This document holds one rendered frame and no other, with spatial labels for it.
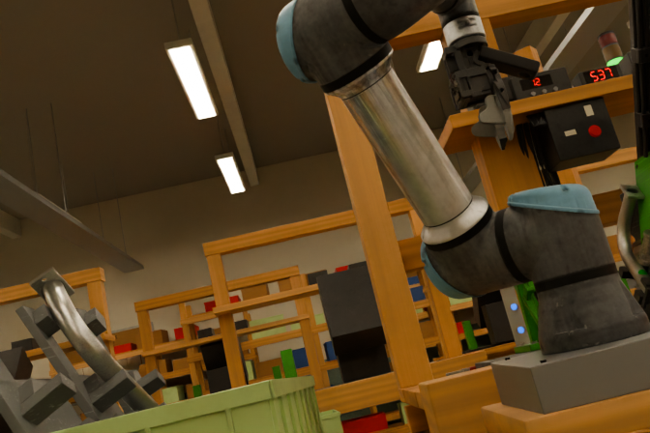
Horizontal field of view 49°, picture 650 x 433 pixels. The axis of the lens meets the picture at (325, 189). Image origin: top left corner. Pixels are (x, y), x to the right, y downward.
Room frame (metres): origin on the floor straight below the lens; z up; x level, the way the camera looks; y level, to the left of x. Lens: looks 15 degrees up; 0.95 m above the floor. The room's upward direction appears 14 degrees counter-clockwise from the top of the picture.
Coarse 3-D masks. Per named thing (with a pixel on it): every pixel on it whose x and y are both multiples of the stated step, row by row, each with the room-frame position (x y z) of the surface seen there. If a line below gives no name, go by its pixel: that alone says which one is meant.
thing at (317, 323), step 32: (256, 288) 8.43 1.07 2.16; (288, 288) 8.46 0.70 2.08; (416, 288) 8.54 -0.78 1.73; (192, 320) 8.25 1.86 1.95; (256, 320) 8.38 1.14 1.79; (320, 320) 8.44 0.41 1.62; (192, 352) 8.30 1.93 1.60; (320, 352) 8.39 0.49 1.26; (192, 384) 8.28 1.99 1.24; (384, 416) 8.48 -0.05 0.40
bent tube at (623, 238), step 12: (624, 192) 1.65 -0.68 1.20; (636, 192) 1.66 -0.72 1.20; (624, 204) 1.67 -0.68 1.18; (624, 216) 1.69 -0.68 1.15; (624, 228) 1.71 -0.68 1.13; (624, 240) 1.71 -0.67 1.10; (624, 252) 1.70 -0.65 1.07; (636, 264) 1.66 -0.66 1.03; (636, 276) 1.63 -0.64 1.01; (648, 276) 1.61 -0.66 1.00
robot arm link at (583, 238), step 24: (528, 192) 0.99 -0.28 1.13; (552, 192) 0.98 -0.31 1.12; (576, 192) 0.98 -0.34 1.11; (504, 216) 1.03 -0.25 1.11; (528, 216) 1.00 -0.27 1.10; (552, 216) 0.98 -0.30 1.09; (576, 216) 0.98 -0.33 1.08; (504, 240) 1.02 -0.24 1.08; (528, 240) 1.00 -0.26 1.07; (552, 240) 0.98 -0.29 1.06; (576, 240) 0.98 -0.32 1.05; (600, 240) 0.99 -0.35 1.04; (528, 264) 1.02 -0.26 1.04; (552, 264) 0.99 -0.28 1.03; (576, 264) 0.98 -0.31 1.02; (600, 264) 0.98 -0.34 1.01
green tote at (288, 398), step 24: (264, 384) 0.71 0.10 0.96; (288, 384) 0.86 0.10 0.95; (312, 384) 1.26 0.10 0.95; (168, 408) 0.71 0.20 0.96; (192, 408) 0.71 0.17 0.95; (216, 408) 0.71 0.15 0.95; (240, 408) 0.71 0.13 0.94; (264, 408) 0.71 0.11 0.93; (288, 408) 0.84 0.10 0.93; (312, 408) 1.18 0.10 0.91; (72, 432) 0.71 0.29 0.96; (96, 432) 0.71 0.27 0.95; (120, 432) 0.71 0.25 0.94; (144, 432) 0.71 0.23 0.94; (168, 432) 0.71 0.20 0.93; (192, 432) 0.71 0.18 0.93; (216, 432) 0.71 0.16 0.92; (240, 432) 0.71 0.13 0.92; (264, 432) 0.71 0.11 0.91; (288, 432) 0.76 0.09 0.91; (312, 432) 1.10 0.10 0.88
